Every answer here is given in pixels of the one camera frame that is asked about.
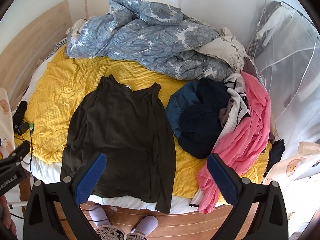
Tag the pink garment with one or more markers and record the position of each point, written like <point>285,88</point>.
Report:
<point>240,148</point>

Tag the cream floral pillow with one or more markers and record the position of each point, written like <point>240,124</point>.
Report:
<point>226,48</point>

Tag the wooden headboard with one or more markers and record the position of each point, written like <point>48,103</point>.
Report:
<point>19,60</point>

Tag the person left hand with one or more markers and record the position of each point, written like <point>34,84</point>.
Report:
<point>7,220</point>

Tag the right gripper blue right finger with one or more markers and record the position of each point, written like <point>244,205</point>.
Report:
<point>270,219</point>

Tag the white mosquito net tent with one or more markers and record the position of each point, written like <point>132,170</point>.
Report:
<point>285,49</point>

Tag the white slipper foot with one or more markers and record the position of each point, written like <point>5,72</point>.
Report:
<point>98,215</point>
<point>146,226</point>

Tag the white bed sheet mattress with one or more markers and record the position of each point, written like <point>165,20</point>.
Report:
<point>50,173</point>

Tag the black white patterned garment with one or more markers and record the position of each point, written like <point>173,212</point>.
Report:
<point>237,106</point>

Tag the blue grey floral duvet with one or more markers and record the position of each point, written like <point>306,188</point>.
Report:
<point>156,35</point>

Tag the black microphone device with cable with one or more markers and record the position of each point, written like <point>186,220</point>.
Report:
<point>21,126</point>

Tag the right white slipper foot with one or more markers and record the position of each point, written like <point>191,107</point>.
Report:
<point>146,226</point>

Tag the dark olive long-sleeve shirt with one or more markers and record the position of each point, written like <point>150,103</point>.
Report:
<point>131,129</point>

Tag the blue denim jeans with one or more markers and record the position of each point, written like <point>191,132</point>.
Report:
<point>193,115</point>

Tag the left white slipper foot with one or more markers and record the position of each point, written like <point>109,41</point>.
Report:
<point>98,215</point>

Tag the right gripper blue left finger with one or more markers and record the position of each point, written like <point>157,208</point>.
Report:
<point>41,220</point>

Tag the bear print net curtain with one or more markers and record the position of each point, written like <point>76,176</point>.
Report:
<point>288,170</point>

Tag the yellow dotted plush blanket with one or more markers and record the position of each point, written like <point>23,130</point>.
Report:
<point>64,84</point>

